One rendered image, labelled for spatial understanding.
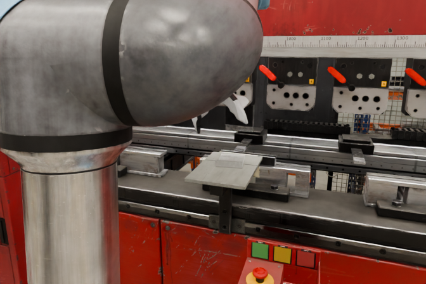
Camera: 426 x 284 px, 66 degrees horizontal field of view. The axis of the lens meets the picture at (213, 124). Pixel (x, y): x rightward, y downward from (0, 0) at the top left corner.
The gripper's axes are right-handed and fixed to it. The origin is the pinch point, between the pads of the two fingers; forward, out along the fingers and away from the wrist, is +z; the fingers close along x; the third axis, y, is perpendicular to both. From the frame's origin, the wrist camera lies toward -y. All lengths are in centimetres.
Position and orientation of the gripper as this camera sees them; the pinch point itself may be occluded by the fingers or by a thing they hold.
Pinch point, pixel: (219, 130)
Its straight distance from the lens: 74.8
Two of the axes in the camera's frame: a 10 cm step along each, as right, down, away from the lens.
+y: 6.3, -2.7, 7.3
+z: 2.9, 9.5, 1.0
